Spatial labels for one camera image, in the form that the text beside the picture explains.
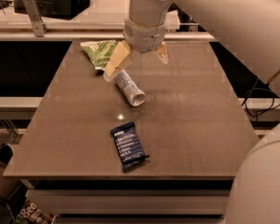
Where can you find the blue snack bar wrapper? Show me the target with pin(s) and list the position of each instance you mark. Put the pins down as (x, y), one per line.
(128, 145)

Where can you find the black box on counter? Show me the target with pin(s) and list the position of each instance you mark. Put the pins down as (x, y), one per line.
(51, 0)

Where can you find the left metal railing bracket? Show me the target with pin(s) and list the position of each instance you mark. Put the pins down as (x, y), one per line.
(38, 26)

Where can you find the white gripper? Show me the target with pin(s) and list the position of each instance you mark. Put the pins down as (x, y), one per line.
(144, 37)

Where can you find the silver redbull can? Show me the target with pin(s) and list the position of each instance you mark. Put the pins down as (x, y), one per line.
(132, 93)

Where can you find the brown bin lower left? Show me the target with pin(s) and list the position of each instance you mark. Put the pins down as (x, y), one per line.
(7, 186)

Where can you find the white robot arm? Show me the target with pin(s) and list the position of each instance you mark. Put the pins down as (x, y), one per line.
(250, 29)

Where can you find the magazine on lower left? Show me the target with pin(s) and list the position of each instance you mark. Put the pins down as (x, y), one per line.
(31, 214)

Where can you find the green chip bag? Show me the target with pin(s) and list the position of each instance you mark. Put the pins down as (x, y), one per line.
(99, 52)

